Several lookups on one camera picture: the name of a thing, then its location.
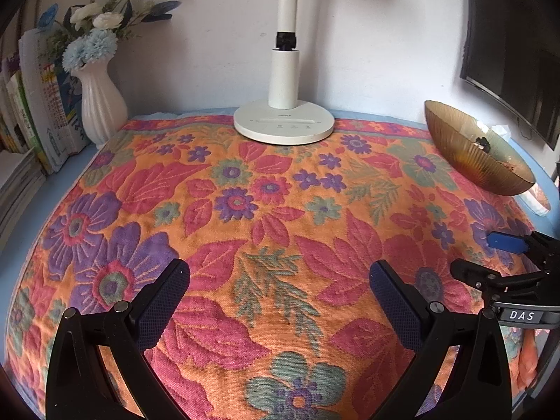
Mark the ribbed amber glass bowl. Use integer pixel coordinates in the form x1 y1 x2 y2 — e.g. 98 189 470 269
424 100 537 195

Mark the white lamp base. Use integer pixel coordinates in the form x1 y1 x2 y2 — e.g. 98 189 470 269
233 0 335 144

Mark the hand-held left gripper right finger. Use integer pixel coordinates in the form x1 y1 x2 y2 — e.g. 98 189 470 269
370 260 512 420

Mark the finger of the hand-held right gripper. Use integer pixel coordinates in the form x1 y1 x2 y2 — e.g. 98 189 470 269
488 230 560 267
450 259 560 295

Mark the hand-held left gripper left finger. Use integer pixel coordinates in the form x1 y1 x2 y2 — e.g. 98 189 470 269
46 258 191 420

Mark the black monitor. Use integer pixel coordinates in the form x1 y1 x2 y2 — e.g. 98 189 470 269
458 0 560 149

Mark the floral tablecloth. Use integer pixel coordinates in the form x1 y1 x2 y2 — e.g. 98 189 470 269
0 111 556 420

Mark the row of standing books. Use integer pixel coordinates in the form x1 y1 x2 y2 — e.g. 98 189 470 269
0 28 90 176

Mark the stack of magazines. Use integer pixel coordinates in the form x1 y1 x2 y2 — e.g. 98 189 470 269
0 148 47 239

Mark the white ribbed vase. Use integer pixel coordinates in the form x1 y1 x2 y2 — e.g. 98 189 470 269
70 62 128 146

